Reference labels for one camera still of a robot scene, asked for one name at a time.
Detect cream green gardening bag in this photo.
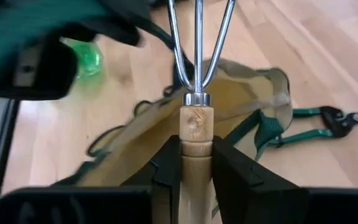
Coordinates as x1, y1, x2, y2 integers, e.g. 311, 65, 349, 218
0, 0, 293, 218

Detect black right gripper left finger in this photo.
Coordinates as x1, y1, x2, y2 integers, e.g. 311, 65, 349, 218
121, 135, 182, 224

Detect wooden handled hand cultivator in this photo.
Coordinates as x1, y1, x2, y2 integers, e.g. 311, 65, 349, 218
166, 0, 237, 224

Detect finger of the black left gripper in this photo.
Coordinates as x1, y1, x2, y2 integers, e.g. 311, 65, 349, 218
0, 30, 79, 101
60, 0, 150, 48

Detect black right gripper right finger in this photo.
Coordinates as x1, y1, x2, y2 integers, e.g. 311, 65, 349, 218
211, 136, 311, 224

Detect black metal table frame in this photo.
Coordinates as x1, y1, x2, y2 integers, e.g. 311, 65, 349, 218
0, 98, 21, 203

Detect green plastic spray bottle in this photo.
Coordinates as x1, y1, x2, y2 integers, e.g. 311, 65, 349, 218
61, 37, 104, 79

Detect green handled pruning shears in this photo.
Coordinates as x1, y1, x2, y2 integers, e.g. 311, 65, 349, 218
265, 105, 358, 147

